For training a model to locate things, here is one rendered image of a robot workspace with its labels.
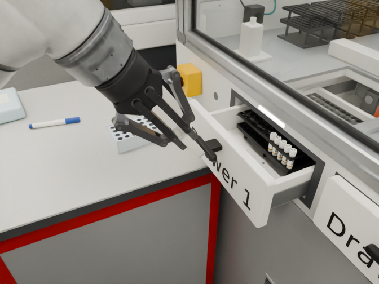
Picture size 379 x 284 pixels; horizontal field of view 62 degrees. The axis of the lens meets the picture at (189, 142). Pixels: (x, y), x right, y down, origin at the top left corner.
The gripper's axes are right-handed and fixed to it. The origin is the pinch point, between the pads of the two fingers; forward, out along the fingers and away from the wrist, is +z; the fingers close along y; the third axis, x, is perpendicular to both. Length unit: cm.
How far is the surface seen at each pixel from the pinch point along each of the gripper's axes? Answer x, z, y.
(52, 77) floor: 258, 65, -69
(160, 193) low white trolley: 11.0, 16.7, -14.8
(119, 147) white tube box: 23.7, 7.5, -15.4
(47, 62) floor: 298, 65, -69
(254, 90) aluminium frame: 6.2, 7.2, 16.3
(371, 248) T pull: -28.5, 8.6, 9.2
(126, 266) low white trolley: 11.2, 29.8, -37.8
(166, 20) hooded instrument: 81, 18, 21
